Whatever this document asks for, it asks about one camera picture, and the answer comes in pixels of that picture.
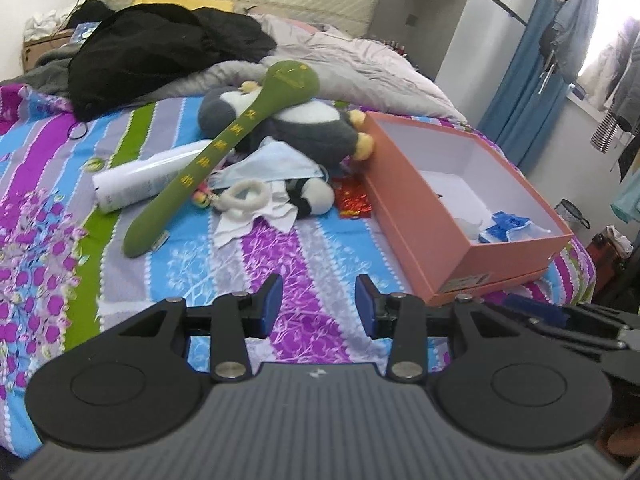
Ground white tissue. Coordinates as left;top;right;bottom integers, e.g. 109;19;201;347
214;182;299;250

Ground blue curtain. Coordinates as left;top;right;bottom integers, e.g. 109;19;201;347
477;0;608;172

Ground blue white tissue packet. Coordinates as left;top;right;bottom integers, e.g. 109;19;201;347
477;211;552;245

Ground white crumpled cloth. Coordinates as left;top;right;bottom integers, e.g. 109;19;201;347
25;7;77;42

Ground black jacket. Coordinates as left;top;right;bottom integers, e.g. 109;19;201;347
67;4;277;122

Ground white spray bottle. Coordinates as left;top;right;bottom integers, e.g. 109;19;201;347
92;139;221;212

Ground colourful striped floral bed sheet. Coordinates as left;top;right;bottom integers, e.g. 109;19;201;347
0;84;598;461

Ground orange cardboard box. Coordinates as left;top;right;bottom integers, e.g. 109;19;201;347
364;111;575;307

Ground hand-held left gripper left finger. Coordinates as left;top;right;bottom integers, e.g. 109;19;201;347
117;274;283;382

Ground yellow pillow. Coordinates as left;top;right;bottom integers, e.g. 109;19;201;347
132;0;235;14

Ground small black white plush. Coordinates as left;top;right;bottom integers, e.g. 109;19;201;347
284;177;336;219

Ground grey duvet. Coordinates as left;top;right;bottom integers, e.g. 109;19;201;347
200;14;469;123

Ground brown cardboard box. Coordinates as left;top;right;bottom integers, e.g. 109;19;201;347
22;30;77;74

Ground hanging clothes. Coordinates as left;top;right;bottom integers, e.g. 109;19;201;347
539;0;640;226

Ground blue face mask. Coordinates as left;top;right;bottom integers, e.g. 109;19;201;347
210;140;331;192

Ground dark grey blanket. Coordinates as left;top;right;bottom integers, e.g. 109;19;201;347
0;49;72;97

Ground dark red bag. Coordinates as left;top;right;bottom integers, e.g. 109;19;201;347
584;225;637;307

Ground grey white penguin plush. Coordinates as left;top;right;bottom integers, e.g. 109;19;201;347
197;80;376;173

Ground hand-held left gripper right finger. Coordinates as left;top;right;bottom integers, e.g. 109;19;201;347
355;275;526;382

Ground red foil packet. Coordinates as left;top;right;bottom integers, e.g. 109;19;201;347
331;176;374;220

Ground white fluffy hair scrunchie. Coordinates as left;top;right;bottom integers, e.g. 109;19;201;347
220;180;272;219

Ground wire waste bin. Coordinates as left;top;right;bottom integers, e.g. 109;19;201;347
555;198;589;232

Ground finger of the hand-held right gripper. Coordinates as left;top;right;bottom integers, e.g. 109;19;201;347
575;301;640;333
492;292;628;361

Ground blue booklet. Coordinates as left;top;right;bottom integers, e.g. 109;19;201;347
70;22;102;44

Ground long green plush toy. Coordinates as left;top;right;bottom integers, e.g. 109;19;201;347
123;60;321;260

